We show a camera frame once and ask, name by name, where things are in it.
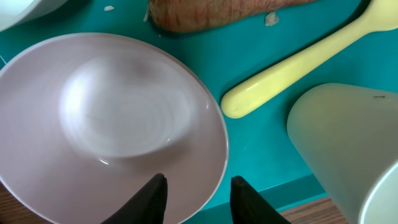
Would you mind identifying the yellow plastic spoon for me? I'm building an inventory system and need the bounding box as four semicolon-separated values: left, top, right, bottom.
221;0;397;119

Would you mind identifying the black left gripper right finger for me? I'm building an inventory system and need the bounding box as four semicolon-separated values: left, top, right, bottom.
229;175;291;224

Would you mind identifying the pink bowl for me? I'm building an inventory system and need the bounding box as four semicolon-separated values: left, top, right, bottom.
1;33;229;223

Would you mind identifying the orange carrot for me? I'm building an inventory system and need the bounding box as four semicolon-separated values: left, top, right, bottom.
149;0;314;34

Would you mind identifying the pale green cup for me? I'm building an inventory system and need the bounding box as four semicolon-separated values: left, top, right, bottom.
287;83;397;223

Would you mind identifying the teal serving tray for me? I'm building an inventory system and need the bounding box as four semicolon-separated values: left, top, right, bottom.
1;0;397;223

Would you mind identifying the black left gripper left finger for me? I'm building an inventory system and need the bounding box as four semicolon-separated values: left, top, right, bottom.
101;173;168;224

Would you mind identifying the pale green bowl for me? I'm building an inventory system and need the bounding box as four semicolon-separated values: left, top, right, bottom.
1;0;67;31

